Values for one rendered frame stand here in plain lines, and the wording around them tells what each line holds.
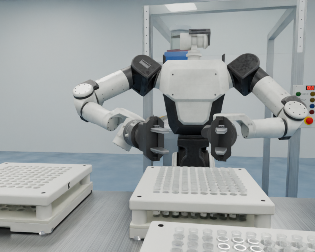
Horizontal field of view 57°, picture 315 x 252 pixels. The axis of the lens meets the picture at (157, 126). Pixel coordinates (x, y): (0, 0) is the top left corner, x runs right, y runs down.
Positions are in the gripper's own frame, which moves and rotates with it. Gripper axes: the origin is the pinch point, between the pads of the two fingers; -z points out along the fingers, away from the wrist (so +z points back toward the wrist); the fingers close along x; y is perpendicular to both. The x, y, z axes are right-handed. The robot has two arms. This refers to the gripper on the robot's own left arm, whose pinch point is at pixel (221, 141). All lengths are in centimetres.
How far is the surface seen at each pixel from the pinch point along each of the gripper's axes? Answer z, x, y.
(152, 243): -46.0, 5.7, 6.4
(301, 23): 120, -55, -43
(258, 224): -28.5, 9.6, -7.3
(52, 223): -32.9, 11.5, 29.1
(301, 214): -13.1, 13.1, -17.4
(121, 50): 437, -95, 197
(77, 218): -26.8, 13.0, 27.5
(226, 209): -29.9, 6.9, -2.1
